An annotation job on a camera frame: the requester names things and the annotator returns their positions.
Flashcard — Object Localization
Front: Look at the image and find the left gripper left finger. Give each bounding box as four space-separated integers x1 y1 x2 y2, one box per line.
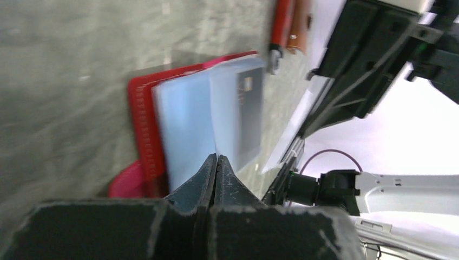
2 154 218 259

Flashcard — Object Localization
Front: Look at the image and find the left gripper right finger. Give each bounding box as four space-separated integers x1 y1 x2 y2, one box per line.
209 154 366 260

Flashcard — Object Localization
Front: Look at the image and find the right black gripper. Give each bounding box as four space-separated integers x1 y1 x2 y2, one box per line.
299 1 458 138

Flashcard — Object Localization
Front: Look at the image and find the silver grey credit card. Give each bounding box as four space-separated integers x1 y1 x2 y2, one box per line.
237 67 265 169

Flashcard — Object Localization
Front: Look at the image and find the red card holder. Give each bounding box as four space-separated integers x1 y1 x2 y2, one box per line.
107 50 265 198

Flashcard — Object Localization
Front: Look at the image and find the thin white credit card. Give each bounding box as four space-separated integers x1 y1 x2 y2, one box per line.
261 76 333 174

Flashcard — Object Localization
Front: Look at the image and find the brown card holder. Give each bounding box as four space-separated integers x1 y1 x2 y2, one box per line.
286 0 312 55

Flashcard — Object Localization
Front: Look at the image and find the red handled adjustable wrench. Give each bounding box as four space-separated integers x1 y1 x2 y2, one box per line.
268 0 295 75

